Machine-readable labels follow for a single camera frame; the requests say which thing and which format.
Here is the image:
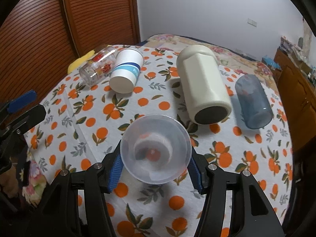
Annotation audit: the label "clutter on cabinet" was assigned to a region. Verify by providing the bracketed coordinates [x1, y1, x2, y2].
[262, 17, 316, 82]

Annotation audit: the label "clear glass cup red print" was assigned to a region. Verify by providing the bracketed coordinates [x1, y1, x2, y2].
[79, 46, 118, 87]

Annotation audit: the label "wooden louvered wardrobe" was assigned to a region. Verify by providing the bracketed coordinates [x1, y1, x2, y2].
[0, 0, 141, 104]

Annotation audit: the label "clear plastic cup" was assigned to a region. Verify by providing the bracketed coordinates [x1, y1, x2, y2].
[120, 114, 192, 184]

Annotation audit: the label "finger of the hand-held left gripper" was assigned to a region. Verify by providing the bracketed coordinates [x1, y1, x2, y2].
[0, 104, 47, 139]
[0, 90, 37, 114]

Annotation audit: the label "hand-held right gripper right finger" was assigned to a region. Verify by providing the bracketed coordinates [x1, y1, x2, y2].
[188, 147, 284, 237]

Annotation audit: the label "blue translucent cup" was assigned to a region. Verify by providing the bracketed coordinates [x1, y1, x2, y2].
[234, 74, 274, 129]

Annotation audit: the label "yellow cloth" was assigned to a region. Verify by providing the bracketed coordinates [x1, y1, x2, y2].
[68, 50, 96, 74]

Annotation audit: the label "orange print tablecloth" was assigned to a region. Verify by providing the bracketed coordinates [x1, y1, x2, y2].
[23, 45, 294, 237]

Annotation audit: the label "floral blanket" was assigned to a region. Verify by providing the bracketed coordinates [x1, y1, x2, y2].
[134, 34, 278, 82]

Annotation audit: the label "cream ceramic cup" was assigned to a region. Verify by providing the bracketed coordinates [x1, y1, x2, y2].
[176, 45, 232, 125]

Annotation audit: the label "wooden cabinet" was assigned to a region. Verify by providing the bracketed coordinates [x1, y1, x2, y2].
[273, 48, 316, 153]

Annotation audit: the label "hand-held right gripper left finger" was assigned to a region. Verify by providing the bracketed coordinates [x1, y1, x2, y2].
[30, 151, 124, 237]

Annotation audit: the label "white paper cup blue stripes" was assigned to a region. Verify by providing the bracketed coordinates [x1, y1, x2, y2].
[109, 48, 144, 94]

